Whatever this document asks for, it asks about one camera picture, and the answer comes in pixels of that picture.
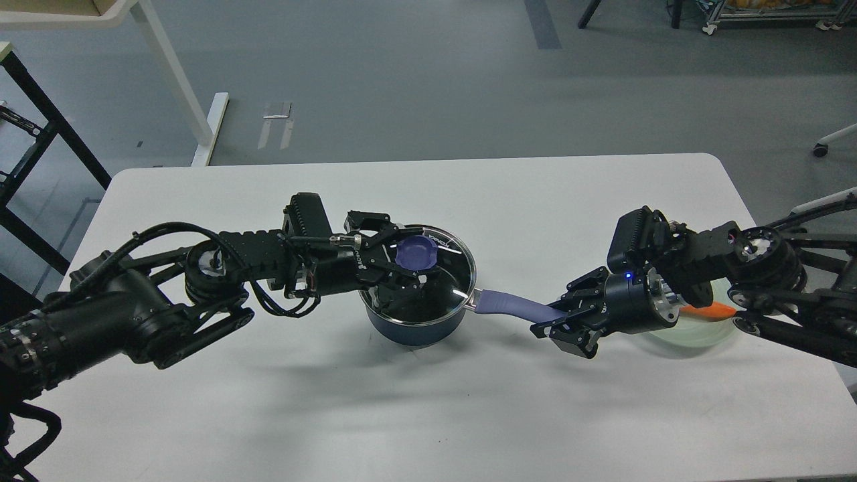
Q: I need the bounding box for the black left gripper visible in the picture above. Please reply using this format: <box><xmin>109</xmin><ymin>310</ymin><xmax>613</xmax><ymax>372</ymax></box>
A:
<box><xmin>295</xmin><ymin>211</ymin><xmax>429</xmax><ymax>313</ymax></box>

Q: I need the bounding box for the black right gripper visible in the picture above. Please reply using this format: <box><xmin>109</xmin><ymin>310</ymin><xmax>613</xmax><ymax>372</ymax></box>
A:
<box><xmin>530</xmin><ymin>266</ymin><xmax>685</xmax><ymax>359</ymax></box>

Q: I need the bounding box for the glass lid with purple knob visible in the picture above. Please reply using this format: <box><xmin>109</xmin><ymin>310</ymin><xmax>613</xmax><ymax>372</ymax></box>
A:
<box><xmin>364</xmin><ymin>224</ymin><xmax>477</xmax><ymax>331</ymax></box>

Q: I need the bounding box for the blue saucepan with purple handle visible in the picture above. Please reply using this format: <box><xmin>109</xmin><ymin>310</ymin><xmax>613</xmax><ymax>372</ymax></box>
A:
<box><xmin>359</xmin><ymin>225</ymin><xmax>567</xmax><ymax>347</ymax></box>

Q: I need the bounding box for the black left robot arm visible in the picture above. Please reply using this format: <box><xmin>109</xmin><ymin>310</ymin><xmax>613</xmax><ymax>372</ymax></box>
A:
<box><xmin>2</xmin><ymin>210</ymin><xmax>439</xmax><ymax>481</ymax></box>

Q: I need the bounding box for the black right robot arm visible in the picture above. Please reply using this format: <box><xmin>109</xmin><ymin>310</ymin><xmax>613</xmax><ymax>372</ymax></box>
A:
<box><xmin>530</xmin><ymin>190</ymin><xmax>855</xmax><ymax>367</ymax></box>

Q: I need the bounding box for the pale green plate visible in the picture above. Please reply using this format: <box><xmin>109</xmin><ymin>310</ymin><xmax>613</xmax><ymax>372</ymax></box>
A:
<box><xmin>642</xmin><ymin>278</ymin><xmax>738</xmax><ymax>349</ymax></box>

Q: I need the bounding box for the orange toy carrot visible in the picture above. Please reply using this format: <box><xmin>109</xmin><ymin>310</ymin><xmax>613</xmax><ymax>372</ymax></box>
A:
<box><xmin>680</xmin><ymin>302</ymin><xmax>737</xmax><ymax>321</ymax></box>

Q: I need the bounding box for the office chair base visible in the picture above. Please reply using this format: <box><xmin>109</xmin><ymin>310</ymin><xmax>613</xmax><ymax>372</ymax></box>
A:
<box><xmin>790</xmin><ymin>123</ymin><xmax>857</xmax><ymax>216</ymax></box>

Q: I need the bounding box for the black metal rack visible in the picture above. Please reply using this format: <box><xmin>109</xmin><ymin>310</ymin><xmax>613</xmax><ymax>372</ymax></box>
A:
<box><xmin>1</xmin><ymin>41</ymin><xmax>111</xmax><ymax>274</ymax></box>

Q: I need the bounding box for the metal wheeled cart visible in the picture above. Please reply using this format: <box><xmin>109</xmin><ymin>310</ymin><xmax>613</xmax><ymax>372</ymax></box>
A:
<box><xmin>695</xmin><ymin>1</ymin><xmax>855</xmax><ymax>35</ymax></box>

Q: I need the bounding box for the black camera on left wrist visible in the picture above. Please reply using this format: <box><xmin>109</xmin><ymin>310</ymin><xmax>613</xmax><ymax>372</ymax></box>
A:
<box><xmin>283</xmin><ymin>192</ymin><xmax>333</xmax><ymax>239</ymax></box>

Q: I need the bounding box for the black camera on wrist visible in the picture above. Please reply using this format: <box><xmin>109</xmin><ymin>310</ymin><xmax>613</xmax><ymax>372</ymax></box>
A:
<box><xmin>607</xmin><ymin>206</ymin><xmax>670</xmax><ymax>272</ymax></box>
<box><xmin>283</xmin><ymin>192</ymin><xmax>333</xmax><ymax>239</ymax></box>

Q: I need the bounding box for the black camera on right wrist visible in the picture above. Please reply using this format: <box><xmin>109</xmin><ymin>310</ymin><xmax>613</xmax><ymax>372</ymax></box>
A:
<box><xmin>607</xmin><ymin>206</ymin><xmax>670</xmax><ymax>272</ymax></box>

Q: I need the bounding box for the white desk frame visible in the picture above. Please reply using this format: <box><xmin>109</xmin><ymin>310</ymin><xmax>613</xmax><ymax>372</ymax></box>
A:
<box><xmin>0</xmin><ymin>0</ymin><xmax>230</xmax><ymax>167</ymax></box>

